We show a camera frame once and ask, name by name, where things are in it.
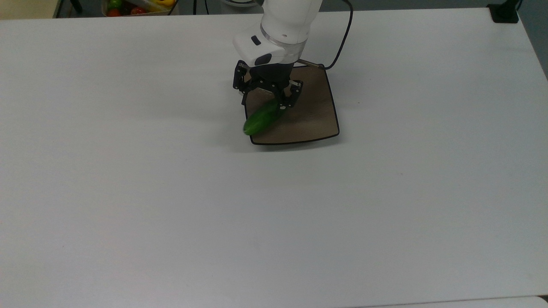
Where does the green cucumber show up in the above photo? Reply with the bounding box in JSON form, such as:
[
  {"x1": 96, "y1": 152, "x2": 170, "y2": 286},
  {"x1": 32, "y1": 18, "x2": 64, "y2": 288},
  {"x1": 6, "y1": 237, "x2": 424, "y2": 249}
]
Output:
[{"x1": 243, "y1": 99, "x2": 284, "y2": 137}]

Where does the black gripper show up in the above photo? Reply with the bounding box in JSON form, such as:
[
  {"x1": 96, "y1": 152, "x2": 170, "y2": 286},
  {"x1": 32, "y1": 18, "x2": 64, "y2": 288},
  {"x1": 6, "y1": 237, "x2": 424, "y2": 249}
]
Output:
[{"x1": 232, "y1": 60, "x2": 304, "y2": 110}]

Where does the basket of toy fruit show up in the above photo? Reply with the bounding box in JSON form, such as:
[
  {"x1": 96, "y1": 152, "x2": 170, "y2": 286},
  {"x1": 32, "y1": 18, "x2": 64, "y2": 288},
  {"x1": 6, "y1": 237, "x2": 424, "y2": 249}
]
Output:
[{"x1": 101, "y1": 0, "x2": 179, "y2": 18}]

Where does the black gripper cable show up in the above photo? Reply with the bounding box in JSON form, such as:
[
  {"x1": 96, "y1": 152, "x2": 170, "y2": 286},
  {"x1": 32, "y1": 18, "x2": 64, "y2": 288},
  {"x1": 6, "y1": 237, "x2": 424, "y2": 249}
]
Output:
[{"x1": 295, "y1": 0, "x2": 354, "y2": 71}]

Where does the square brown ceramic plate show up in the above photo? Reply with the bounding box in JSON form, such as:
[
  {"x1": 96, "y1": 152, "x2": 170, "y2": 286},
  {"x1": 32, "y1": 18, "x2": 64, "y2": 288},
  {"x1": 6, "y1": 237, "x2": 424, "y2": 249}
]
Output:
[{"x1": 241, "y1": 64, "x2": 340, "y2": 146}]

